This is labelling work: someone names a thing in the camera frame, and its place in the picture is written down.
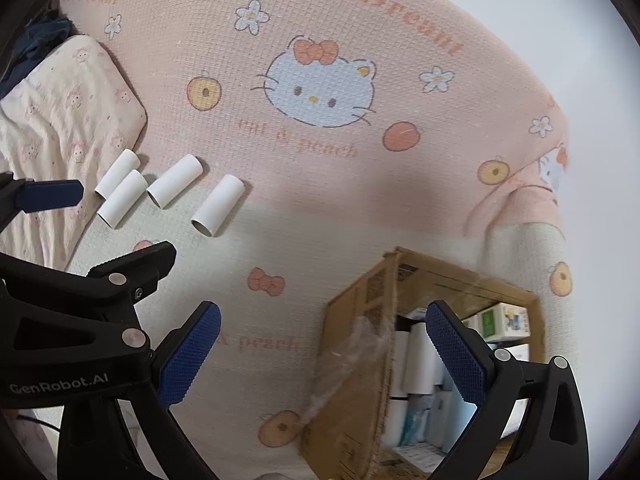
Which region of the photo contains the brown cardboard box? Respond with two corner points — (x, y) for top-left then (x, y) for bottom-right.
(300, 246), (546, 480)

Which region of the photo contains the cream cartoon-print cloth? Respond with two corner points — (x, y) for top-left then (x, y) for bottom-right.
(0, 35), (149, 268)

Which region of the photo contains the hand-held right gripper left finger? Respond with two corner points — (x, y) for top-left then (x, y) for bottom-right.
(57, 301), (221, 480)

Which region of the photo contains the blue and yellow print carton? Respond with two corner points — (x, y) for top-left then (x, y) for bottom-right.
(500, 304), (530, 336)

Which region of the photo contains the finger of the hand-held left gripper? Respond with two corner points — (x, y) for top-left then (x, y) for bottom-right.
(0, 241), (177, 361)
(0, 172), (83, 233)

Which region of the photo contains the black cable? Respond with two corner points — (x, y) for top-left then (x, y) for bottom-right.
(16, 411), (58, 432)

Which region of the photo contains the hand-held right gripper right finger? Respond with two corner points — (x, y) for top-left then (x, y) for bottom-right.
(425, 300), (591, 480)

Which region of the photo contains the pile of white rolls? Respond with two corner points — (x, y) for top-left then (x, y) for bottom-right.
(390, 310), (531, 466)

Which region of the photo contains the white cardboard tube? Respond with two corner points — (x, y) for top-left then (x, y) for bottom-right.
(190, 174), (246, 237)
(96, 170), (148, 227)
(94, 149), (141, 200)
(146, 155), (203, 209)

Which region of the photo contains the dark blue cloth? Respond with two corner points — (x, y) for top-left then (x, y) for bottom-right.
(12, 14), (76, 63)

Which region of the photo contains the pink cat print blanket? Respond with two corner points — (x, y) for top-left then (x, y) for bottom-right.
(57, 0), (576, 480)

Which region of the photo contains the green and white carton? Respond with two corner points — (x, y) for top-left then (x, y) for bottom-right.
(475, 307), (504, 337)

